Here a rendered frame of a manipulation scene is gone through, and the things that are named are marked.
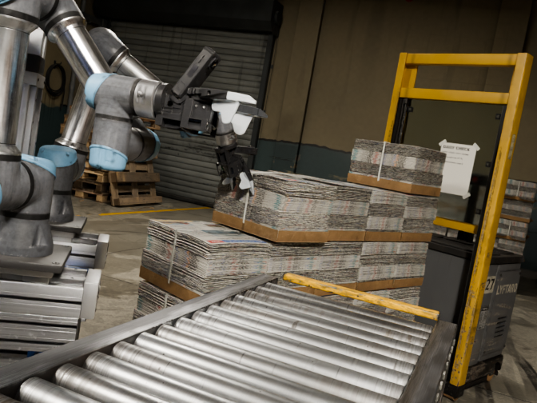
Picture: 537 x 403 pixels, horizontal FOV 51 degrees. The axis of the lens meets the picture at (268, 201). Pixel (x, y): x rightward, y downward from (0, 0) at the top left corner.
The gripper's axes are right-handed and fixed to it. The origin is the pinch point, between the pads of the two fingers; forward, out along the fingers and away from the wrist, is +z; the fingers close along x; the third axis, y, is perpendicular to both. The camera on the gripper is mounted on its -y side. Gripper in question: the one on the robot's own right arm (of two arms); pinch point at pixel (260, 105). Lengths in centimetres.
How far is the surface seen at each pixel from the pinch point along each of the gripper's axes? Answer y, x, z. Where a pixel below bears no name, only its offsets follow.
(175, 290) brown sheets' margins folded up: 51, -83, -37
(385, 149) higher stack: -25, -174, 23
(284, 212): 16, -95, -7
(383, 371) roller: 44, -2, 32
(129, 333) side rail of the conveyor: 45.6, 10.5, -12.4
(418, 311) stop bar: 36, -47, 40
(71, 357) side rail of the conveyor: 48, 25, -15
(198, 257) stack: 37, -76, -29
